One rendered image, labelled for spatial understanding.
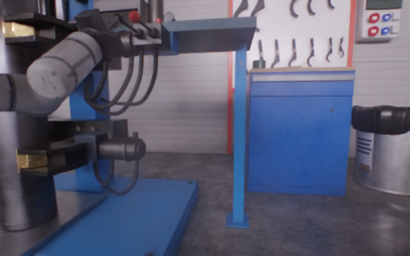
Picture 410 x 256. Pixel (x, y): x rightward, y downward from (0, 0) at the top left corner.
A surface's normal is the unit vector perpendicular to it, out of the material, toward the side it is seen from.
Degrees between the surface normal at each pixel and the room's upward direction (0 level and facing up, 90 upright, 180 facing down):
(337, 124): 90
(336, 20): 90
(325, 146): 90
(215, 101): 90
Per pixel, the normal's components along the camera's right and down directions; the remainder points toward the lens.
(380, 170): -0.77, 0.13
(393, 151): -0.55, 0.15
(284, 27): -0.14, 0.12
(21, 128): 0.72, 0.08
